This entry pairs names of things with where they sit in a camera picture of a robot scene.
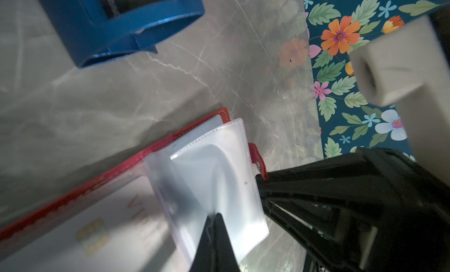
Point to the white credit card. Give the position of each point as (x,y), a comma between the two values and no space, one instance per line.
(123,232)

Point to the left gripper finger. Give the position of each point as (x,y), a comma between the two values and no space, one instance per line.
(215,252)

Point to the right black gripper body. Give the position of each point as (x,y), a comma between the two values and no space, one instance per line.
(374,210)

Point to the red card holder wallet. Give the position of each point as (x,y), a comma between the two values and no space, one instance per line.
(197,172)

